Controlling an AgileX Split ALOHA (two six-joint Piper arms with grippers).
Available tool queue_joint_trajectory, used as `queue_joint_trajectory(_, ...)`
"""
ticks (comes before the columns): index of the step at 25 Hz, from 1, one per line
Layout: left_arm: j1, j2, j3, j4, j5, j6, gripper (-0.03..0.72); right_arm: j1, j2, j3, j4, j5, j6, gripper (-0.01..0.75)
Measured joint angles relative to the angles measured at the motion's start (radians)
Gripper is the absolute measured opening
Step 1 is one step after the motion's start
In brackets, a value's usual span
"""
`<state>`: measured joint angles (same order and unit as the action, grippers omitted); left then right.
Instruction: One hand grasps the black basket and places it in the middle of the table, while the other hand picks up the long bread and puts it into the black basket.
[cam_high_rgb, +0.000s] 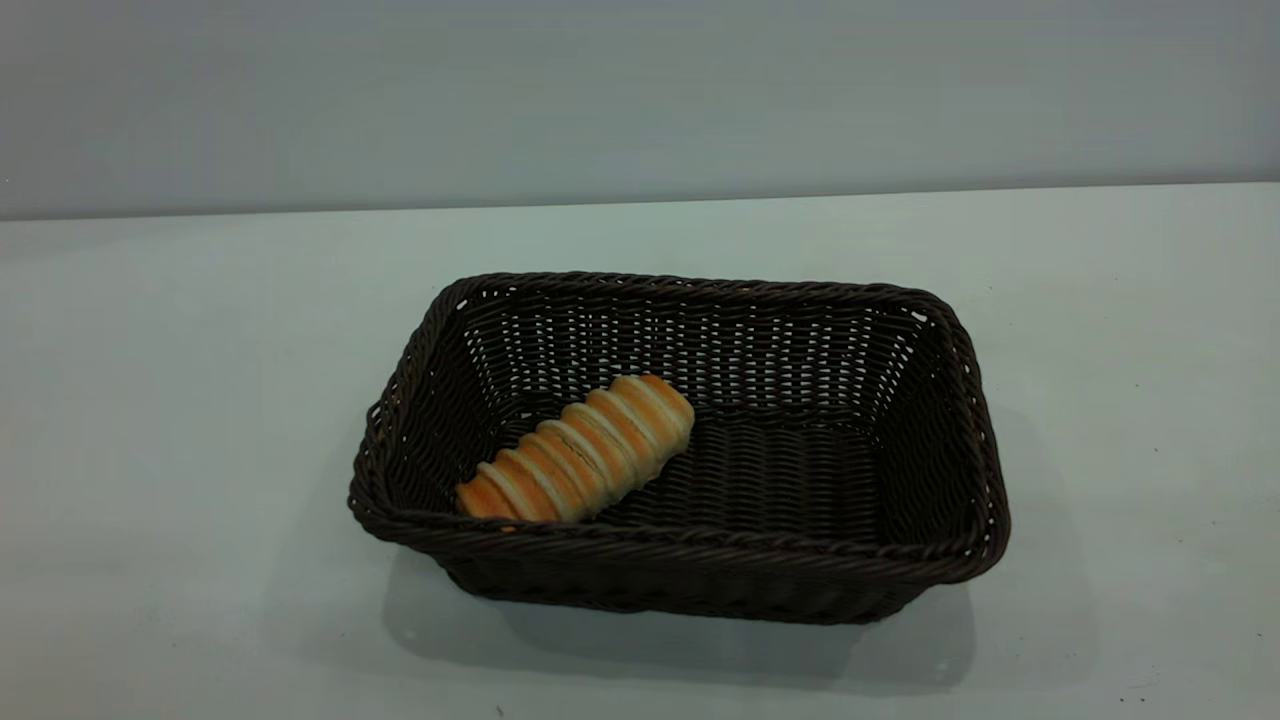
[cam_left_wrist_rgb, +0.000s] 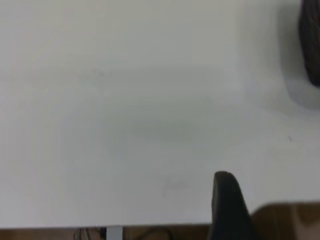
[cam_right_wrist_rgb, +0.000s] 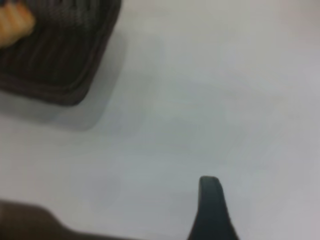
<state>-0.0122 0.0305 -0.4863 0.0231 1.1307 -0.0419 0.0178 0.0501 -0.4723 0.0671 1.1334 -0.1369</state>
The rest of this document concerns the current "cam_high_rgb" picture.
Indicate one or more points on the striped orange bread roll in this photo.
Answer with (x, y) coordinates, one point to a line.
(580, 450)

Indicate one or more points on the dark brown wicker basket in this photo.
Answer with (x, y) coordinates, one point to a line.
(760, 480)

